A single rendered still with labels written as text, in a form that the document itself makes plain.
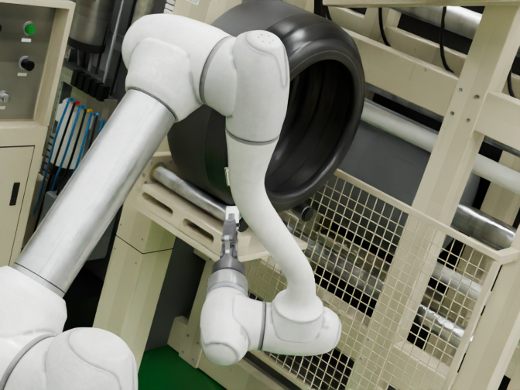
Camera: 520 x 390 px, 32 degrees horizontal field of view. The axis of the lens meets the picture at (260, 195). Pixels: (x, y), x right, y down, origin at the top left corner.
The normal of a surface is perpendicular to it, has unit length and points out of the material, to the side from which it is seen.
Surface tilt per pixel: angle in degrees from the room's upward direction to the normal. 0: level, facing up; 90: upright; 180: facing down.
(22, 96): 90
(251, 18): 32
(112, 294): 90
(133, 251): 90
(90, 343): 7
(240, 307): 23
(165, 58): 61
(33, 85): 90
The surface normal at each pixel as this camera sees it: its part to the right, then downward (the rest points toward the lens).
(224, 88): -0.37, 0.44
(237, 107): -0.59, 0.40
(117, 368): 0.74, -0.17
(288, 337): -0.07, 0.41
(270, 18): -0.03, -0.78
